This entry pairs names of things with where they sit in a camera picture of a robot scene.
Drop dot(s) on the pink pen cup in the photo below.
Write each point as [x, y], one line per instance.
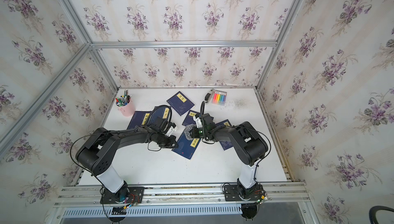
[125, 104]

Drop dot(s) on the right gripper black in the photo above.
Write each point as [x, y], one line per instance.
[194, 135]

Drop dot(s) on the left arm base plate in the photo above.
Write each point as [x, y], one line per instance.
[123, 194]

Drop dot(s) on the aluminium rail frame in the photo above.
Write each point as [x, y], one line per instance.
[176, 200]

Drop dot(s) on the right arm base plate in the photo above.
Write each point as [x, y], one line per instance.
[239, 193]

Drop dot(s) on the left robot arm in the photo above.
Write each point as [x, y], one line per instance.
[97, 153]

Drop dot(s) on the grey striped cleaning cloth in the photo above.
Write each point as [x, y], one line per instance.
[188, 131]

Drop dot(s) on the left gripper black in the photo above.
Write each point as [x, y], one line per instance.
[172, 140]

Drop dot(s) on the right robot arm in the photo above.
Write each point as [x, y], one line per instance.
[251, 147]

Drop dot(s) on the clear box of highlighters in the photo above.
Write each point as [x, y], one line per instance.
[219, 98]

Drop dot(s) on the grey black stapler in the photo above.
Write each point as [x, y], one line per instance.
[208, 96]

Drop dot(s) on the blue book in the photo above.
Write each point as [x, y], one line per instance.
[180, 103]
[162, 111]
[139, 118]
[189, 119]
[186, 148]
[225, 144]

